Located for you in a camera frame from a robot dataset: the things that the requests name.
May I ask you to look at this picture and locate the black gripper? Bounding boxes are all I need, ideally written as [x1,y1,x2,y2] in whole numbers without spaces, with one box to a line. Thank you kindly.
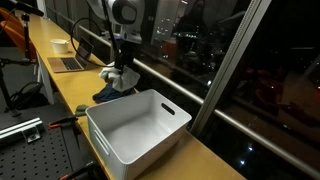
[114,41,138,72]

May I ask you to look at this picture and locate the white towel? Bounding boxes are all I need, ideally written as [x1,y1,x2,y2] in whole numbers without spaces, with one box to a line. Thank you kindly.
[98,64,141,93]

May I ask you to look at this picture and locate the dark blue cloth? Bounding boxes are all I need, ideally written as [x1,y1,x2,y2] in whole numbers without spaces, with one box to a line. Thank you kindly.
[92,83,136,104]

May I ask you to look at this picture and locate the orange carrot plush green leaves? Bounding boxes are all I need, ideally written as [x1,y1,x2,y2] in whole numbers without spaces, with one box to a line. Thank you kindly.
[74,103,90,117]

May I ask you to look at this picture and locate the white plastic container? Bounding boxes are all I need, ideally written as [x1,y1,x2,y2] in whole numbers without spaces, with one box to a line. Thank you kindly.
[85,88,193,180]

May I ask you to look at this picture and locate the silver laptop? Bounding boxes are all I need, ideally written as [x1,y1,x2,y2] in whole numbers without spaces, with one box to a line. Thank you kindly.
[47,36,95,74]

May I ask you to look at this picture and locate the white bowl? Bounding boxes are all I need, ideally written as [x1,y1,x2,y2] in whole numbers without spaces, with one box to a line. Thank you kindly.
[49,38,70,55]

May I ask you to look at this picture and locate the metal window railing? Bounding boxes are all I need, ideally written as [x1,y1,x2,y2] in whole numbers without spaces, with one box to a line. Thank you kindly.
[54,8,320,178]

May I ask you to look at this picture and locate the orange chair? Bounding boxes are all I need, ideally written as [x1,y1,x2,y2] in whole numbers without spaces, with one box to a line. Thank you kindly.
[0,7,38,61]

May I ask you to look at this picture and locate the black tripod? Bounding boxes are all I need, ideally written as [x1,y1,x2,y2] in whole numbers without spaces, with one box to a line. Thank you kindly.
[0,57,38,117]

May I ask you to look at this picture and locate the black perforated breadboard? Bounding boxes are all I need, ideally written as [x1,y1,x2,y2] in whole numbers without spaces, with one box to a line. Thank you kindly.
[0,124,101,180]

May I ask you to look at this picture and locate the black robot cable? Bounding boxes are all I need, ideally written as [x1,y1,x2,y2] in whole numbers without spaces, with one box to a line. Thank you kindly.
[69,0,118,68]

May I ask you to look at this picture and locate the black clamp orange handle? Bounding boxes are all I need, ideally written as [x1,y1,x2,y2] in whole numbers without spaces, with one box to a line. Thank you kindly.
[58,160,98,180]
[48,115,82,151]

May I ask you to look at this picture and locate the grey window frame post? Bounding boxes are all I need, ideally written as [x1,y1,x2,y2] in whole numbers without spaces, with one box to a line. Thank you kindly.
[189,0,273,138]

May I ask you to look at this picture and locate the black camera on stand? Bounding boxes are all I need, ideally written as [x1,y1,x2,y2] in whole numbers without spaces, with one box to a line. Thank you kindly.
[9,0,45,61]

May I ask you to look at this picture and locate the metal corner bracket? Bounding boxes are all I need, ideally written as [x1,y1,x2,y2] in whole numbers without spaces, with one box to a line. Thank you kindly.
[22,125,43,144]

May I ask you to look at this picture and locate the aluminium extrusion rail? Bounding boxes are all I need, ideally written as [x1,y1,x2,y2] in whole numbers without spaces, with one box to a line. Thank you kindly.
[0,117,44,141]

